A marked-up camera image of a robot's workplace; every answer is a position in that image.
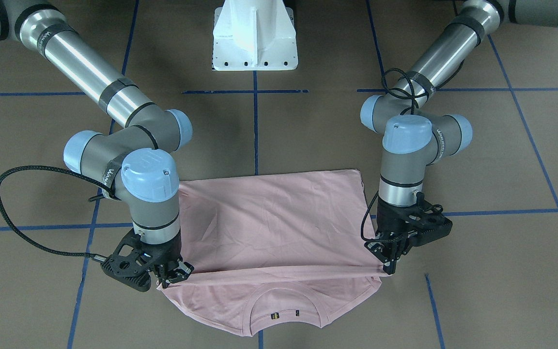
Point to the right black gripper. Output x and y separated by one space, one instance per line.
166 252

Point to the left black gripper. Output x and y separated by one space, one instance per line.
388 219

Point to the pink Snoopy t-shirt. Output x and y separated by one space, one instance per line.
274 249

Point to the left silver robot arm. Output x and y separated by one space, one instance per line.
413 139

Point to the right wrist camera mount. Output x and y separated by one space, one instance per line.
130 262

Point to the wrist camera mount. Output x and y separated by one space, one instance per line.
427 222
130 262

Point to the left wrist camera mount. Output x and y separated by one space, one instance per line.
427 222

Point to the white pedestal column base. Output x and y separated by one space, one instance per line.
255 35

